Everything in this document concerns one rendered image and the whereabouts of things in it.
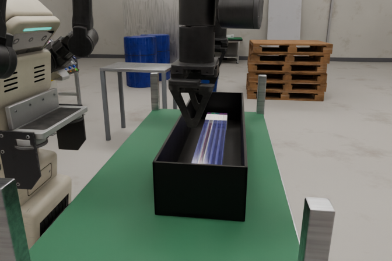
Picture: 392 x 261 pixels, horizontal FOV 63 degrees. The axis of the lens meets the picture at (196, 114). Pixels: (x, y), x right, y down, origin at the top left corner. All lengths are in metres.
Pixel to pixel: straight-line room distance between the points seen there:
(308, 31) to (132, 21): 5.17
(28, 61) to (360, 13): 10.09
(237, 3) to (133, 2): 7.46
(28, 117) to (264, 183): 0.64
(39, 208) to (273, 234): 0.68
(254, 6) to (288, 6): 9.39
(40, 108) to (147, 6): 6.91
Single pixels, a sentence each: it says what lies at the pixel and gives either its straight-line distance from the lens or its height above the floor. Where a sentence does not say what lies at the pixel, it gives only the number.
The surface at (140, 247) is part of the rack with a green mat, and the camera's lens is 0.58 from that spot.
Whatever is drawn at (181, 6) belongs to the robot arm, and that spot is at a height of 1.33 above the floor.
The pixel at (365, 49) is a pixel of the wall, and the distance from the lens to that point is 10.78.
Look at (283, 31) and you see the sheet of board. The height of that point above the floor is 0.89.
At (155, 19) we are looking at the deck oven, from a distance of 7.78.
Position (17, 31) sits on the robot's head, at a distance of 0.89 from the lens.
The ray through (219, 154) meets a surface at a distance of 0.78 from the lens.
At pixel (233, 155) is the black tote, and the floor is 0.96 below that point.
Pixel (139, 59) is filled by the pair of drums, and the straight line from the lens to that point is 6.06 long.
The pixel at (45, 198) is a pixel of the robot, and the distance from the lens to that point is 1.07.
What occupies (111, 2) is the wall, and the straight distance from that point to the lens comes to 10.65.
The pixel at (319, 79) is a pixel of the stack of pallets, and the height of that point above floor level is 0.35.
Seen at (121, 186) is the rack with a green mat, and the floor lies 0.95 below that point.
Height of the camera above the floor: 1.32
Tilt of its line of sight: 17 degrees down
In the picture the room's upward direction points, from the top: straight up
